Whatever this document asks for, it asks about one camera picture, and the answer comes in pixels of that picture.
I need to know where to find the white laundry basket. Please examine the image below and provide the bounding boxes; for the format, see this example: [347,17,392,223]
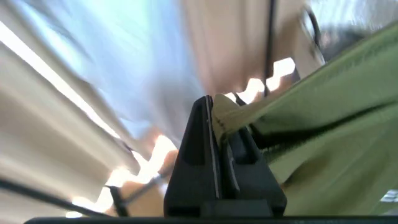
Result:
[300,0,398,63]

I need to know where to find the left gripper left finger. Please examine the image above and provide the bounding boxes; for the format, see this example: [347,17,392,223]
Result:
[164,95,223,218]

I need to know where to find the green garment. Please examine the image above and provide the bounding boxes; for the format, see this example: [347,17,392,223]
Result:
[213,21,398,217]

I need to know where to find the beige curtain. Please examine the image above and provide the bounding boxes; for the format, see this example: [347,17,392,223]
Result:
[0,0,326,223]

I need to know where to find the black clothes rack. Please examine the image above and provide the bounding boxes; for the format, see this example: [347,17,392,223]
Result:
[0,0,277,218]

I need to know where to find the pale grey shorts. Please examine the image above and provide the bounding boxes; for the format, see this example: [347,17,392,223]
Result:
[18,0,203,147]

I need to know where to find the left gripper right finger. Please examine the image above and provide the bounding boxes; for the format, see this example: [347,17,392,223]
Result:
[221,127,287,217]

